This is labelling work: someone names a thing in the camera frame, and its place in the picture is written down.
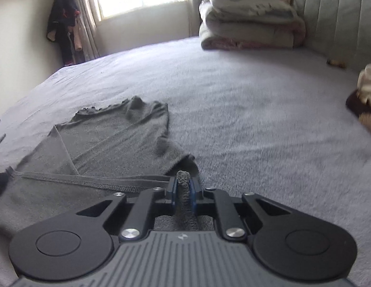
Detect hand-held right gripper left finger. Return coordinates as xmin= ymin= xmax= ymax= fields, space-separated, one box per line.
xmin=76 ymin=177 xmax=178 ymax=243

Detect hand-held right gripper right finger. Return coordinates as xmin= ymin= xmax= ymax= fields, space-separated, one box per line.
xmin=188 ymin=177 xmax=290 ymax=243

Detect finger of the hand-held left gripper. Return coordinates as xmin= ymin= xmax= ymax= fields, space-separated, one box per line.
xmin=0 ymin=172 xmax=10 ymax=201

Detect grey frayed-edge garment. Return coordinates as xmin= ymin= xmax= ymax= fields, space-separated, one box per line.
xmin=0 ymin=96 xmax=201 ymax=240

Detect hanging clothes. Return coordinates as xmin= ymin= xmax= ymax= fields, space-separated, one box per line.
xmin=46 ymin=0 xmax=84 ymax=66

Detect bed with light sheet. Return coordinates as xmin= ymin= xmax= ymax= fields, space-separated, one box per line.
xmin=0 ymin=36 xmax=371 ymax=287

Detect patterned curtain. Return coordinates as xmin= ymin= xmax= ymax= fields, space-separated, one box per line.
xmin=70 ymin=0 xmax=100 ymax=62

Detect stack of folded pillows blankets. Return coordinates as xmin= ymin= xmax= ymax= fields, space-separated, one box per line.
xmin=199 ymin=0 xmax=307 ymax=51

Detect brown and cream fabric item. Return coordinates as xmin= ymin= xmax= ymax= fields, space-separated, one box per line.
xmin=345 ymin=64 xmax=371 ymax=139

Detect grey quilted headboard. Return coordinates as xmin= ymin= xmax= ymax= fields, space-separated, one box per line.
xmin=275 ymin=0 xmax=371 ymax=75

